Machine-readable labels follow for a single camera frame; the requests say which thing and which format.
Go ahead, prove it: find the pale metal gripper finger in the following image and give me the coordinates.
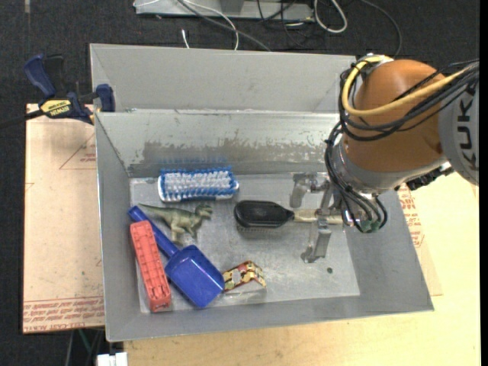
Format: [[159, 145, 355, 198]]
[[289, 172, 329, 209], [300, 219, 333, 265]]

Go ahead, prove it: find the grey metal bin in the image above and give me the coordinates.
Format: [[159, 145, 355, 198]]
[[89, 43, 435, 343]]

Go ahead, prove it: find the gold and red packet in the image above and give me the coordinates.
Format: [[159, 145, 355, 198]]
[[221, 259, 268, 294]]

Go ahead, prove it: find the blue and white scrub brush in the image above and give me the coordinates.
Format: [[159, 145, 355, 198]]
[[157, 165, 240, 204]]

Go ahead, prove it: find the green toy dinosaur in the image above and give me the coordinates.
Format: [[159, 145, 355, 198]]
[[137, 202, 214, 244]]

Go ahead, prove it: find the blue plastic scoop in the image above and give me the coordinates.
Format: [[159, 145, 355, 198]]
[[127, 205, 226, 310]]

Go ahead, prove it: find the orange ribbed flat block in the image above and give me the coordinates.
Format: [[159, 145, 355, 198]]
[[129, 220, 173, 314]]

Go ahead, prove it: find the black hairbrush with wooden handle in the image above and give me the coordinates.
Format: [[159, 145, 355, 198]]
[[233, 200, 345, 230]]

